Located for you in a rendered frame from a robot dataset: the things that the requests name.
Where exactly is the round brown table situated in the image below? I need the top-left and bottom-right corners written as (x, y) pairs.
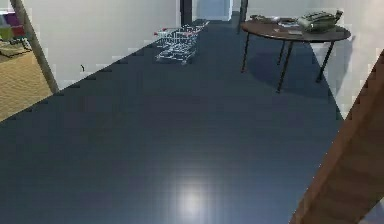
top-left (240, 18), bottom-right (352, 94)

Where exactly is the small flat book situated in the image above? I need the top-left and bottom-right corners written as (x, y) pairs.
top-left (277, 19), bottom-right (300, 28)

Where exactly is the grey-green bag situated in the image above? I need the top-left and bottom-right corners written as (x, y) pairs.
top-left (297, 9), bottom-right (344, 34)

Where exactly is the brown wooden door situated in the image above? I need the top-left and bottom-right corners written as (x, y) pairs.
top-left (288, 49), bottom-right (384, 224)

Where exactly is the colourful shelf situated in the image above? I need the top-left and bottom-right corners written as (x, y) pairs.
top-left (0, 9), bottom-right (33, 58)

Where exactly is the silver wire cart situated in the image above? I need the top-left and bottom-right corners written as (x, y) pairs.
top-left (153, 20), bottom-right (211, 66)

